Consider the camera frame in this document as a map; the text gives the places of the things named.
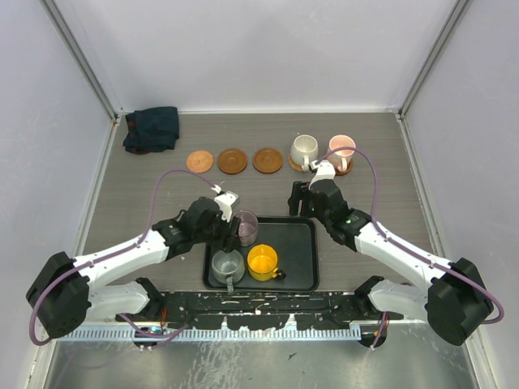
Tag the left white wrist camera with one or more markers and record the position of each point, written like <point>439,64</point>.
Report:
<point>226,201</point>

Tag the black plastic tray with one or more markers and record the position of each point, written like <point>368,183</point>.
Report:
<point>294,240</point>

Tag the dark blue folded cloth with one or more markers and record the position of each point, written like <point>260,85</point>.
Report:
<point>152,130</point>

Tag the white speckled mug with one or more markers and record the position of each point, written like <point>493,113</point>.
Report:
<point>304,145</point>

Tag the pink ceramic mug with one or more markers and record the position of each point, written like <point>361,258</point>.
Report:
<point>345,149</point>

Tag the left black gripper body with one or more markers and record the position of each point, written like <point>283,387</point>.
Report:
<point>216,234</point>

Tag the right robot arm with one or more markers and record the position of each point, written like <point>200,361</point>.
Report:
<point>420,268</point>

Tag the dark wooden coaster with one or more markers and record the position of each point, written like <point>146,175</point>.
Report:
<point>232,161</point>
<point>350,165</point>
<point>267,160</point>

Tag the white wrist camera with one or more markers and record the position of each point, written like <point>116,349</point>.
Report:
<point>323,170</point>
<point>226,201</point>

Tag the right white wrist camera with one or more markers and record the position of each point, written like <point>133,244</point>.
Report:
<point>323,170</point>

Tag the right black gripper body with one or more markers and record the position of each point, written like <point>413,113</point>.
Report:
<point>309,211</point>

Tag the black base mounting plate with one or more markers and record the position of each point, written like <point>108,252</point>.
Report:
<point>259,311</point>

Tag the purple mug black handle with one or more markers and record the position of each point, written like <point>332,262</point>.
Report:
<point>248,227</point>

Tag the aluminium frame rail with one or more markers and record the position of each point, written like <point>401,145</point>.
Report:
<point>68,305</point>

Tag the woven rattan coaster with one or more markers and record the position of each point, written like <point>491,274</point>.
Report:
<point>306,167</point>

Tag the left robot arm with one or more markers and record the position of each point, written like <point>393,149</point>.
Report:
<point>99,270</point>

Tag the yellow mug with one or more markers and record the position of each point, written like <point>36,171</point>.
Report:
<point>262,263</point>

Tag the grey stoneware mug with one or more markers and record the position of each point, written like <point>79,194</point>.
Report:
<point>228,268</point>

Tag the perforated cable duct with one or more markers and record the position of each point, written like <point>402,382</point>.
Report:
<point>288,333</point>

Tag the light orange coaster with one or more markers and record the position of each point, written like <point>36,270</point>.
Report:
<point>200,161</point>

